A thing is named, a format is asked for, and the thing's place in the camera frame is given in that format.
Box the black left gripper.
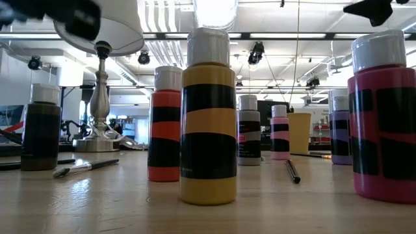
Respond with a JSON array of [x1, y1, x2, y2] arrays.
[[0, 0, 101, 42]]

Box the small magenta paint bottle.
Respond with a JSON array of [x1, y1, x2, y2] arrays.
[[347, 29, 416, 205]]

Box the small purple paint bottle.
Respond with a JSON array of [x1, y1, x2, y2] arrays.
[[330, 96, 354, 166]]

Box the small pink paint bottle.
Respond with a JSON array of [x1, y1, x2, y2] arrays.
[[270, 104, 291, 161]]

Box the small grey paint bottle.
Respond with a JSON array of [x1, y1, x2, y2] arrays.
[[237, 94, 262, 166]]

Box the small dark olive paint bottle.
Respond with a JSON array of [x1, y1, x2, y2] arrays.
[[21, 83, 62, 172]]

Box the small red-orange paint bottle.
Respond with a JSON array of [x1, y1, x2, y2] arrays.
[[148, 66, 183, 183]]

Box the small yellow paint bottle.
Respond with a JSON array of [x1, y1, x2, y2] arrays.
[[179, 27, 238, 205]]

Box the silver lamp white shade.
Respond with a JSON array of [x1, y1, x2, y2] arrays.
[[53, 0, 145, 153]]

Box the black ceiling spotlight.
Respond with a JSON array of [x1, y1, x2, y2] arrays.
[[305, 77, 321, 90], [27, 55, 44, 71], [247, 41, 265, 66], [137, 50, 151, 66]]

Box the yellow plastic cup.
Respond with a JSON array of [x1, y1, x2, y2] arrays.
[[287, 112, 312, 155]]

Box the thin black paintbrush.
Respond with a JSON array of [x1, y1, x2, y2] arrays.
[[0, 158, 76, 172]]

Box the black background monitor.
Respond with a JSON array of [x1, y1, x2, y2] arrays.
[[256, 99, 290, 128]]

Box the black paintbrush silver ferrule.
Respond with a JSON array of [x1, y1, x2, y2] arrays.
[[53, 158, 120, 179]]

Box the thin paintbrush orange tip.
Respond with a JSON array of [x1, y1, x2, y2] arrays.
[[290, 152, 333, 161]]

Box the long paintbrush orange bristles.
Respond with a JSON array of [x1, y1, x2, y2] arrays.
[[285, 159, 302, 185]]

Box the clear lamp cord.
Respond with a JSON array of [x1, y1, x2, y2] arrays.
[[87, 123, 147, 151]]

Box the background wall screen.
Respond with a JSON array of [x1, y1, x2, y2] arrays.
[[0, 104, 25, 144]]

